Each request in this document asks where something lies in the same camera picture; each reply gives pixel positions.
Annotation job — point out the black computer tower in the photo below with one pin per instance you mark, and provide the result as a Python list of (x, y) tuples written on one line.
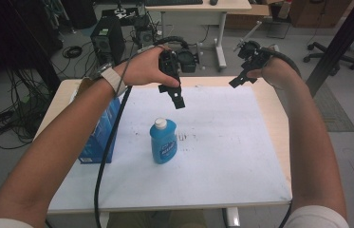
[(106, 41)]

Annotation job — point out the white sleeve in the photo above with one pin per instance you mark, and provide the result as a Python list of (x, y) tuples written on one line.
[(3, 224), (317, 218)]

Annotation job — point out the white table mat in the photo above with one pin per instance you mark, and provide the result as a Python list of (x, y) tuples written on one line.
[(215, 152)]

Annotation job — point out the black office chair base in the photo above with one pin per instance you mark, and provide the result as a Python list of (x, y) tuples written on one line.
[(331, 57)]

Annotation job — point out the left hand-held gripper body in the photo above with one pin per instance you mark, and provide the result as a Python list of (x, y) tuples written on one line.
[(169, 65)]

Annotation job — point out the blue bottle with white cap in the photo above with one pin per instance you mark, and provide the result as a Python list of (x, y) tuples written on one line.
[(163, 144)]

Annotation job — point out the brown cardboard box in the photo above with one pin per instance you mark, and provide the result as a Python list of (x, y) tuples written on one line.
[(247, 17)]

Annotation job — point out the person's legs in khaki trousers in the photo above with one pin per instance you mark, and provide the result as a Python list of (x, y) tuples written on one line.
[(155, 220)]

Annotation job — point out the white right sleeve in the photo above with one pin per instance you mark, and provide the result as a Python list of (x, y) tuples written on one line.
[(317, 218)]

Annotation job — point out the wooden cabinet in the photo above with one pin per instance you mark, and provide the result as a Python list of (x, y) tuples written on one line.
[(320, 12)]

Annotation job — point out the grey floor mat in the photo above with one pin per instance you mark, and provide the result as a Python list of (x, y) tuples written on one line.
[(334, 110)]

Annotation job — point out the person's right hand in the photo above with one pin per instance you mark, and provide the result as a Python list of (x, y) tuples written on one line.
[(277, 72)]

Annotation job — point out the blue cardboard box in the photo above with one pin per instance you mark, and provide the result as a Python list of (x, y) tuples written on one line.
[(103, 139)]

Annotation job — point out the white left sleeve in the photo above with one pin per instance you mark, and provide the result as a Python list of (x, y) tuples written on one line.
[(3, 224)]

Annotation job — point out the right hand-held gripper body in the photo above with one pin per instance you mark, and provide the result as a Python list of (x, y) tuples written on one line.
[(253, 55)]

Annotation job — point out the white table leg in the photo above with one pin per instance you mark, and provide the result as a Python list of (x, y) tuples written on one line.
[(232, 218)]

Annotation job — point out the black slanted metal post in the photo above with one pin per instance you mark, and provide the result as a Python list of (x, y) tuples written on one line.
[(339, 44)]

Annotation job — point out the white wristband with watch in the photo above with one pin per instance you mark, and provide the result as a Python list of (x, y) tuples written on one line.
[(113, 79)]

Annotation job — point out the person's left hand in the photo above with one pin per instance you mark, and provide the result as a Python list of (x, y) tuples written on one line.
[(143, 69)]

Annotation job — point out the black computer mouse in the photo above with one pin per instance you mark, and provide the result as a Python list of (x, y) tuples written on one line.
[(214, 2)]

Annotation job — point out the black keyboard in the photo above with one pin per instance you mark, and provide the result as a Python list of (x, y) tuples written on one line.
[(174, 2)]

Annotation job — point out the small dark computer case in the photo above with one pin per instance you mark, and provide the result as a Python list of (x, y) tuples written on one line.
[(144, 38)]

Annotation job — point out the white desk with metal legs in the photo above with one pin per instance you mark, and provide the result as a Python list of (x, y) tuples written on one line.
[(196, 6)]

